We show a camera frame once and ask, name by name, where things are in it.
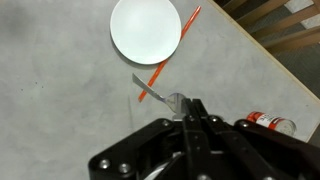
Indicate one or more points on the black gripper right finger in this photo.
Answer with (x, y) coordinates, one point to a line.
(259, 153)

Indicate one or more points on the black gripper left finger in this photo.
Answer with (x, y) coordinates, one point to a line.
(164, 149)

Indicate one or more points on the silver fork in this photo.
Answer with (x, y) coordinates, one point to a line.
(173, 101)

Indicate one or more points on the red labelled tin can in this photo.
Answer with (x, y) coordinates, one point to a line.
(276, 123)

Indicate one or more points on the near white plate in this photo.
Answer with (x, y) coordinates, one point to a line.
(145, 31)

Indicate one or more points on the near wooden chair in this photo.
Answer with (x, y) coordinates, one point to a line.
(293, 41)

